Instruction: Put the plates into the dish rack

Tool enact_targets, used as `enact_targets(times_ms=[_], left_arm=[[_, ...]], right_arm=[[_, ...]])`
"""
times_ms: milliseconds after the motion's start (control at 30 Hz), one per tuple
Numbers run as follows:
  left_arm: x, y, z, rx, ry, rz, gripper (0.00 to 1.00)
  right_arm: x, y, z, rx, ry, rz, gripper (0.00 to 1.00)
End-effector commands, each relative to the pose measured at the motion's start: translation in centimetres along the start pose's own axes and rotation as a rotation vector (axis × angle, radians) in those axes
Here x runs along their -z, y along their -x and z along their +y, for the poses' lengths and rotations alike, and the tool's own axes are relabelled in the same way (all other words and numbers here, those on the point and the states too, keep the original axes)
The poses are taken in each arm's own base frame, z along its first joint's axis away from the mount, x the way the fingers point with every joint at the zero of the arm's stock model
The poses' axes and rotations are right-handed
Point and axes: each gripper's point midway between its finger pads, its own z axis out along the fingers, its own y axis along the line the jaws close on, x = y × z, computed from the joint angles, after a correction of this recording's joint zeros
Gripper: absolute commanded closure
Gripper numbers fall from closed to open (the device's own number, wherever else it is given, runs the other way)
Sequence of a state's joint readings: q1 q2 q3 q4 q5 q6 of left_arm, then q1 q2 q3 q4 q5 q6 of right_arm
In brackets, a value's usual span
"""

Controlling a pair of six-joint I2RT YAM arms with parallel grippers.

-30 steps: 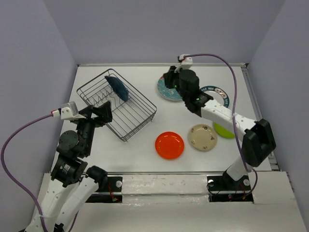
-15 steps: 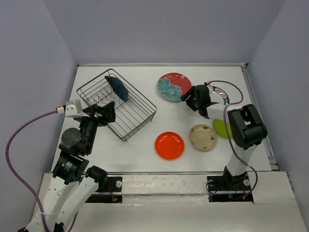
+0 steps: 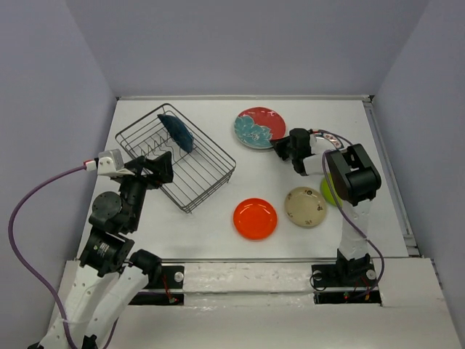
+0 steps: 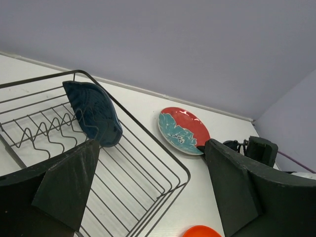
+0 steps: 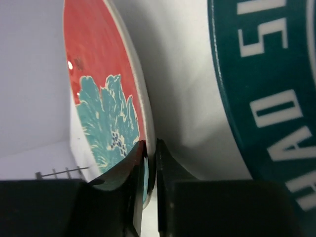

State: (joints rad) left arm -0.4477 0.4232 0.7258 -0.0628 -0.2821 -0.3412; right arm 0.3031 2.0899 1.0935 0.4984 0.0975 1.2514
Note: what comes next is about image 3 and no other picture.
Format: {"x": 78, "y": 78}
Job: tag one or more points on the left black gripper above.
{"x": 163, "y": 165}

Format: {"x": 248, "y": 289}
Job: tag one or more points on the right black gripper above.
{"x": 279, "y": 146}

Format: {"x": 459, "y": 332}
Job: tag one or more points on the red teal flower plate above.
{"x": 256, "y": 127}

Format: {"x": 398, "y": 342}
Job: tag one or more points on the dark blue leaf plate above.
{"x": 178, "y": 132}

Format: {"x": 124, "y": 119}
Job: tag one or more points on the wire dish rack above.
{"x": 197, "y": 174}

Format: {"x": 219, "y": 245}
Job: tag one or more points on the white plate teal rim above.
{"x": 333, "y": 139}

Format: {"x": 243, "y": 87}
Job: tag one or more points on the green plate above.
{"x": 326, "y": 192}

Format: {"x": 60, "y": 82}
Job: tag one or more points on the beige plate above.
{"x": 305, "y": 207}

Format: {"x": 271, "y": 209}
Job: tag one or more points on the orange plate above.
{"x": 255, "y": 219}

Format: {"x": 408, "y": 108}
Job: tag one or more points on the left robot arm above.
{"x": 109, "y": 274}

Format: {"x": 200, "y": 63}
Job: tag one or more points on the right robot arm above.
{"x": 353, "y": 181}

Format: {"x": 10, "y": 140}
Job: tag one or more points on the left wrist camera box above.
{"x": 108, "y": 163}

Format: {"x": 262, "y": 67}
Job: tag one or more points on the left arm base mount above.
{"x": 166, "y": 290}

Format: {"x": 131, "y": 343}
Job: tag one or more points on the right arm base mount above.
{"x": 334, "y": 284}

